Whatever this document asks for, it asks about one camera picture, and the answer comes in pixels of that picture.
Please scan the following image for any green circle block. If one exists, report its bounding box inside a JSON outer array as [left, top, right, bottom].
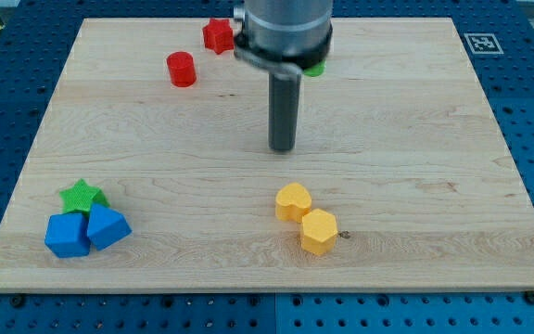
[[303, 60, 326, 77]]

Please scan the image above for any red star block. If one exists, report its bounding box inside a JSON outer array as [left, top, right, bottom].
[[202, 18, 235, 55]]

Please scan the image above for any green star block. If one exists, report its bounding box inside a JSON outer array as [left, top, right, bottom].
[[59, 179, 109, 217]]

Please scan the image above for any yellow heart block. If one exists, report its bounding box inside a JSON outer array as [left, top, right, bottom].
[[275, 183, 312, 223]]

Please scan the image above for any yellow hexagon block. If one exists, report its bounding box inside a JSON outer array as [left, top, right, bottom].
[[300, 209, 338, 256]]

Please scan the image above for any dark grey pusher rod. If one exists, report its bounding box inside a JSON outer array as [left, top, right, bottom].
[[268, 74, 300, 152]]

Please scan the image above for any wooden board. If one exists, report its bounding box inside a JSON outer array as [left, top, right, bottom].
[[0, 18, 534, 294]]

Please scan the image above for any red cylinder block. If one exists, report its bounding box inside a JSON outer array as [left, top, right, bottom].
[[166, 51, 197, 87]]

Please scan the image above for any blue pentagon block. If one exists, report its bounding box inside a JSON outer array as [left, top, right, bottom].
[[86, 204, 132, 251]]

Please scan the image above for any blue cube block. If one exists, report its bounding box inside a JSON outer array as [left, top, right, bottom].
[[44, 213, 90, 258]]

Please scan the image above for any white fiducial marker tag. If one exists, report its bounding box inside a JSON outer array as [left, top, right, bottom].
[[464, 32, 503, 55]]

